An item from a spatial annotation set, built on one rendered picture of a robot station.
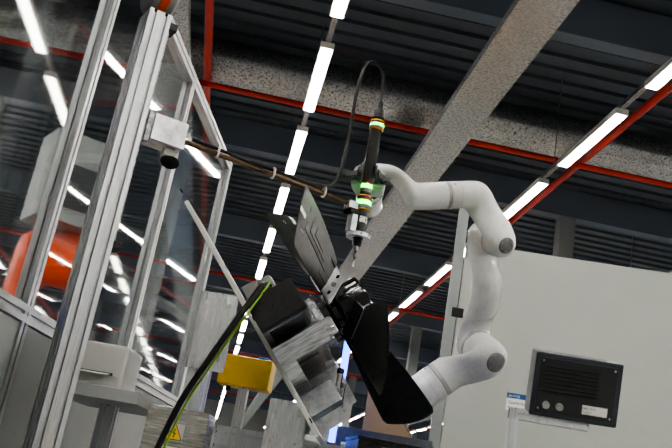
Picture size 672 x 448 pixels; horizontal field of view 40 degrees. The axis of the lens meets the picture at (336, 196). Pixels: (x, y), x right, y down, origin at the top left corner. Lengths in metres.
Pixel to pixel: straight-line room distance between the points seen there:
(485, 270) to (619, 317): 1.54
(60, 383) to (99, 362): 0.23
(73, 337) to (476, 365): 1.41
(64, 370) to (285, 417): 0.55
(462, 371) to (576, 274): 1.54
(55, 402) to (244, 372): 0.84
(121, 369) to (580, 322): 2.63
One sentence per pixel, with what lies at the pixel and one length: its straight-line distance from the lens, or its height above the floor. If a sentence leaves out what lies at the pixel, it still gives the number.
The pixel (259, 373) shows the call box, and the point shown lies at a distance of 2.85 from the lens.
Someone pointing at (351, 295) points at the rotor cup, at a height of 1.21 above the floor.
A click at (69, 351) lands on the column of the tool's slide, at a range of 2.18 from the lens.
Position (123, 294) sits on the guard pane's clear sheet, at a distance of 2.96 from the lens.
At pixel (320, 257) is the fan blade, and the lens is 2.31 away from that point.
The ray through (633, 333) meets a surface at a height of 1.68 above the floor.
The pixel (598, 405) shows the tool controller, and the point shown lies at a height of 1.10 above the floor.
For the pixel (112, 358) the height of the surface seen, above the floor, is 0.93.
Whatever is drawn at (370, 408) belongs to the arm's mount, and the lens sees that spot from 3.02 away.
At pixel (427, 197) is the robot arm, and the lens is 2.92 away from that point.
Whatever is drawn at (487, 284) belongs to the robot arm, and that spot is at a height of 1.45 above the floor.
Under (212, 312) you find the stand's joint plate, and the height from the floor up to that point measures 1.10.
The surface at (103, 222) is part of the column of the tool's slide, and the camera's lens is 2.24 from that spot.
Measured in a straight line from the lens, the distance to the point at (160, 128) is 2.35.
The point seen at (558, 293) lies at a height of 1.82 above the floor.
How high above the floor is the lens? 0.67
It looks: 19 degrees up
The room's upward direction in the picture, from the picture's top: 10 degrees clockwise
